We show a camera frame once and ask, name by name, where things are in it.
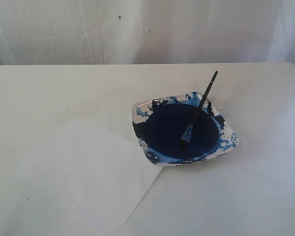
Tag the white square paint dish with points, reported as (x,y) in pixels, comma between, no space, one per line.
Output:
(159,125)

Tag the white backdrop curtain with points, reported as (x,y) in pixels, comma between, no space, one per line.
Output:
(146,31)

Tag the black paintbrush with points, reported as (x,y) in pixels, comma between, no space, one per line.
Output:
(186,137)

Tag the white paper sheet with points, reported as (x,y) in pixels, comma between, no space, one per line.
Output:
(78,177)

